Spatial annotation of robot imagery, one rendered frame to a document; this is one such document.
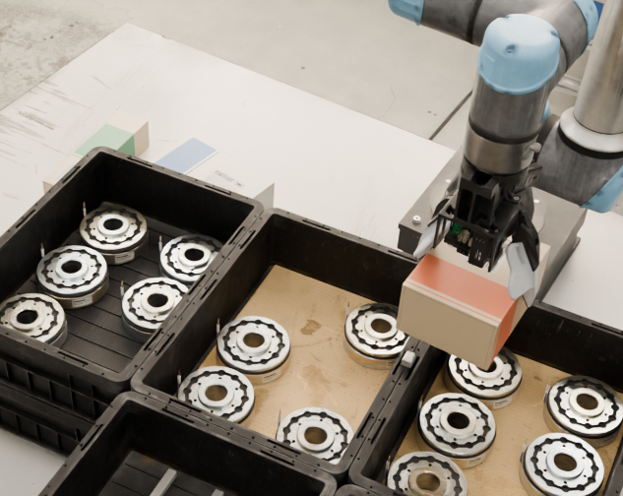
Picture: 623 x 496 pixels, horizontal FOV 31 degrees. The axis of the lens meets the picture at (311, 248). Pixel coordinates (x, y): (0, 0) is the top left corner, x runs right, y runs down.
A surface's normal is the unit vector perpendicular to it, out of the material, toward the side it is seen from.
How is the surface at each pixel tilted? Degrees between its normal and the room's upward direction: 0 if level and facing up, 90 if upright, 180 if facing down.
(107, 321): 0
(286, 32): 0
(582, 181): 86
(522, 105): 91
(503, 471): 0
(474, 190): 90
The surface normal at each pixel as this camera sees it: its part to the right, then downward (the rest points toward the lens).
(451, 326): -0.51, 0.56
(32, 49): 0.06, -0.73
